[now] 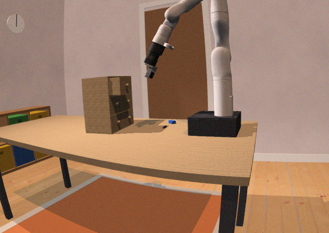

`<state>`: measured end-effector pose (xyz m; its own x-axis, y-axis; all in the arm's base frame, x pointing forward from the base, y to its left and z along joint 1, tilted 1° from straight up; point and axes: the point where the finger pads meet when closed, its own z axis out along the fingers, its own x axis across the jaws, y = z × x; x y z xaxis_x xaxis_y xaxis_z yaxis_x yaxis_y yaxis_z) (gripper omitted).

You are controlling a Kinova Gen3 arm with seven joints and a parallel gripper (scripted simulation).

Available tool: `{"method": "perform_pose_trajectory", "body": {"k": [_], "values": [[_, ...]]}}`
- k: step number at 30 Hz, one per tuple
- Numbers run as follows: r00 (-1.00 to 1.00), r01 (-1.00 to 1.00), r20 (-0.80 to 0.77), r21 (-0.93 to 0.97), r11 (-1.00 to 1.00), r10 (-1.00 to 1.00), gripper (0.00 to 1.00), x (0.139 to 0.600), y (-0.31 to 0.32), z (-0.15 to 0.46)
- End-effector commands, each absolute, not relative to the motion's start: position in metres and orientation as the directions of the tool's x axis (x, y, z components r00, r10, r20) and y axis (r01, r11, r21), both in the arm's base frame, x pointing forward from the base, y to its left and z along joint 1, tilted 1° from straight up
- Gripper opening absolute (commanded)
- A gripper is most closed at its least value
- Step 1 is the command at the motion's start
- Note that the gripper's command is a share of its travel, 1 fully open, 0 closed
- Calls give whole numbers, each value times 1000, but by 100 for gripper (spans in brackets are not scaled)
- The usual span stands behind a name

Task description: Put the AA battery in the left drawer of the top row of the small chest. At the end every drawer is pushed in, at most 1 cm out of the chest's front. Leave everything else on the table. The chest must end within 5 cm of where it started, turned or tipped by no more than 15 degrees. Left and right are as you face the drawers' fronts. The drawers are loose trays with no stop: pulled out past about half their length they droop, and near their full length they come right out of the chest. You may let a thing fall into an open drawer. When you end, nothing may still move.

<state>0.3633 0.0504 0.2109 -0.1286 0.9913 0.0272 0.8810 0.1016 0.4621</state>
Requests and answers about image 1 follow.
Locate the brown wooden chest of drawers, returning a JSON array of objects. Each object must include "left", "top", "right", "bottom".
[{"left": 82, "top": 76, "right": 134, "bottom": 134}]

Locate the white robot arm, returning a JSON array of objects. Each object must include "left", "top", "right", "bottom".
[{"left": 157, "top": 0, "right": 233, "bottom": 116}]

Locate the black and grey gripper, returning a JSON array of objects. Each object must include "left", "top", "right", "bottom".
[{"left": 144, "top": 33, "right": 174, "bottom": 79}]

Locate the brown wooden drawer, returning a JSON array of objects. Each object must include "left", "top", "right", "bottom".
[
  {"left": 111, "top": 112, "right": 123, "bottom": 133},
  {"left": 109, "top": 95, "right": 122, "bottom": 114},
  {"left": 108, "top": 77, "right": 132, "bottom": 95},
  {"left": 123, "top": 109, "right": 133, "bottom": 127},
  {"left": 122, "top": 93, "right": 132, "bottom": 110}
]

